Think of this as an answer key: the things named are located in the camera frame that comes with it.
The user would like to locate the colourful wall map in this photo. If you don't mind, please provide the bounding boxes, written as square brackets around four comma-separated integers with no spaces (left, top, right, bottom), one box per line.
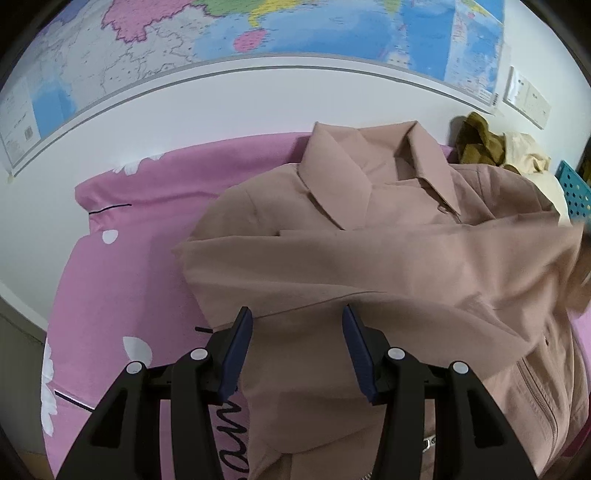
[1,1,505,170]

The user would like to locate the dusty pink jacket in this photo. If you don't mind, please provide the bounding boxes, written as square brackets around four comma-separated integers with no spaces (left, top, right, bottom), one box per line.
[175,122,590,479]

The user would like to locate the pink floral bed sheet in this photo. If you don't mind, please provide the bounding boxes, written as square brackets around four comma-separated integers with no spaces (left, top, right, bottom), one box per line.
[40,131,591,480]

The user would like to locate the cream yellow garment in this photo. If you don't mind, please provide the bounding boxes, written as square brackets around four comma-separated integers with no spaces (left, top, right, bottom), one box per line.
[502,132,571,225]

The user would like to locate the olive green garment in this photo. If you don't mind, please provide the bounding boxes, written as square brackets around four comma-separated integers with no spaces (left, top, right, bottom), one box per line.
[455,112,506,167]

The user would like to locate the white wall socket panel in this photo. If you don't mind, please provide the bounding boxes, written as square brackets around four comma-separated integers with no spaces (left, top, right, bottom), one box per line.
[503,66,551,130]

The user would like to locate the blue perforated plastic basket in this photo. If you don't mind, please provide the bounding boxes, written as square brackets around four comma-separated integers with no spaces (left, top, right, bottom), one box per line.
[556,161,591,224]

